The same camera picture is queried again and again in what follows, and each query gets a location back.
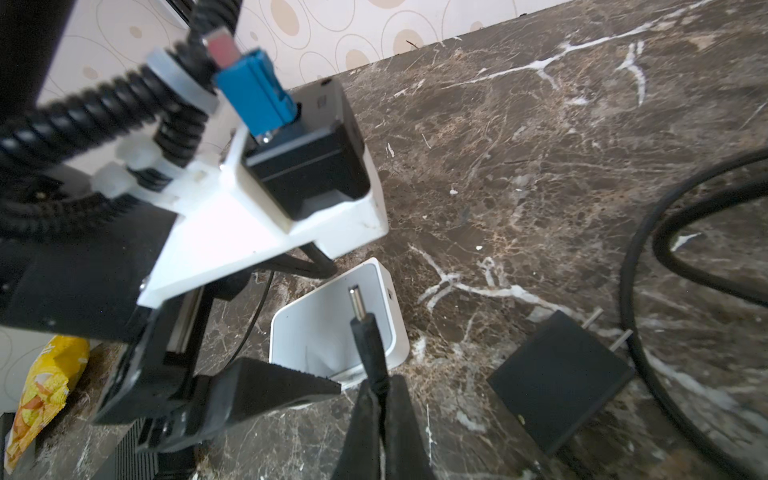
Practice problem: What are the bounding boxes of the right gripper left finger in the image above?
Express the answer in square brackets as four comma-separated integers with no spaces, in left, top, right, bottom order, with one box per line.
[332,381,381,480]

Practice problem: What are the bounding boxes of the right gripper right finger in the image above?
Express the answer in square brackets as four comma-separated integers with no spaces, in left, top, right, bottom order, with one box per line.
[382,375,434,480]

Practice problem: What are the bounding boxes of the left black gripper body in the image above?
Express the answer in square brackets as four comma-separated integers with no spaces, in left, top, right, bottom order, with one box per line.
[92,287,214,479]

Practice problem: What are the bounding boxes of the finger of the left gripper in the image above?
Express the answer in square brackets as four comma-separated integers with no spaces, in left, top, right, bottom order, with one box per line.
[257,243,338,279]
[137,357,341,453]

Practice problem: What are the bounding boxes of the white network switch box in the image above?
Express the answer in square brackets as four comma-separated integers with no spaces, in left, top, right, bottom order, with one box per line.
[269,258,410,390]

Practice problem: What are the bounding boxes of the small black power adapter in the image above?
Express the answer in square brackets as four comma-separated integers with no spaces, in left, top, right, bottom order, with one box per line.
[488,311,635,456]

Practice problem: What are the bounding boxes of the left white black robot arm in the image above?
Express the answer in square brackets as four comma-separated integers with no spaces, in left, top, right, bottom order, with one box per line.
[1,1,340,451]

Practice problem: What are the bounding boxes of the yellow snack bag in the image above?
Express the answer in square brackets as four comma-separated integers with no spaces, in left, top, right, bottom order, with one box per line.
[3,335,90,474]

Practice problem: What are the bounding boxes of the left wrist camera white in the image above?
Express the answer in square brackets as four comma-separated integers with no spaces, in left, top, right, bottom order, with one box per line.
[89,47,390,310]

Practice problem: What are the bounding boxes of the black coiled ethernet cable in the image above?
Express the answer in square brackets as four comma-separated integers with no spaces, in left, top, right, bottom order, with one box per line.
[619,148,768,480]

